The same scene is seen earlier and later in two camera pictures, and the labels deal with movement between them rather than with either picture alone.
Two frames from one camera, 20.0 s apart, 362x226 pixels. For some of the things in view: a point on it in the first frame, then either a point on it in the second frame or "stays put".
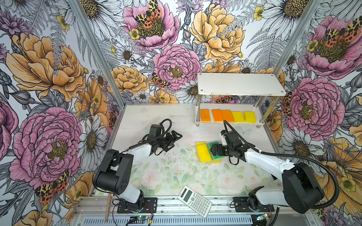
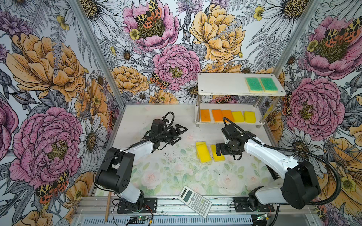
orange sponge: (205, 115) stays put
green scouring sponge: (214, 157) to (268, 85)
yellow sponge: (250, 117) stays put
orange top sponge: (227, 115) stays put
